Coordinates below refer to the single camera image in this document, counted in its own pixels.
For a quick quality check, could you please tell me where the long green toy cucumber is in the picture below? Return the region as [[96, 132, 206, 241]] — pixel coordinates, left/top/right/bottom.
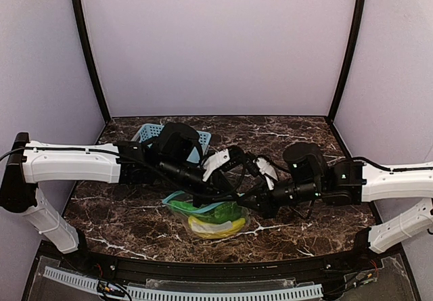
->
[[168, 200, 200, 214]]

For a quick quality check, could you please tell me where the white slotted cable duct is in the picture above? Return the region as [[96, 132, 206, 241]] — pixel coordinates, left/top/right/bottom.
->
[[43, 266, 323, 300]]

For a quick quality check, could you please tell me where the light blue plastic basket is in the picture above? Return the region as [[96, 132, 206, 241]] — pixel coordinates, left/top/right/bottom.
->
[[133, 122, 212, 164]]

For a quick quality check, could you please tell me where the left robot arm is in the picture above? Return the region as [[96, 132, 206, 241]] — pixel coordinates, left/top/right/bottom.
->
[[1, 122, 237, 254]]

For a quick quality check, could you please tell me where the left black corner post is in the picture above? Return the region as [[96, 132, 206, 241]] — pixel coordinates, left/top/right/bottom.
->
[[71, 0, 112, 124]]

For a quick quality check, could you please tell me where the right black corner post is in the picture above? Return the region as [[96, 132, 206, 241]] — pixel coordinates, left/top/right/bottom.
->
[[327, 0, 365, 126]]

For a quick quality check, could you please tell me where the green toy bell pepper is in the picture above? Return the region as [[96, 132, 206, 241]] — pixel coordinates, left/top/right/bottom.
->
[[196, 202, 249, 224]]

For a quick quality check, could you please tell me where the clear zip top bag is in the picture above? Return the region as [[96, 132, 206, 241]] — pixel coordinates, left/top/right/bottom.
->
[[162, 191, 250, 239]]

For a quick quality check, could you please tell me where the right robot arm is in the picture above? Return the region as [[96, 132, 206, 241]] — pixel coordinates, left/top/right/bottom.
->
[[238, 143, 432, 254]]

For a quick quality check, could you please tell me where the black front frame rail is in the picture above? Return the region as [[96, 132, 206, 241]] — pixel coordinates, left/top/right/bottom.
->
[[45, 243, 382, 294]]

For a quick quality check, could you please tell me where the yellow toy banana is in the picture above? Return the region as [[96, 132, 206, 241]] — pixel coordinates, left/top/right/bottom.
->
[[188, 216, 246, 239]]

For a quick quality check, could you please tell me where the black corner post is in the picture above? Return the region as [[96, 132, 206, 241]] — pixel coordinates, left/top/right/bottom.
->
[[327, 0, 365, 126], [71, 0, 112, 124]]

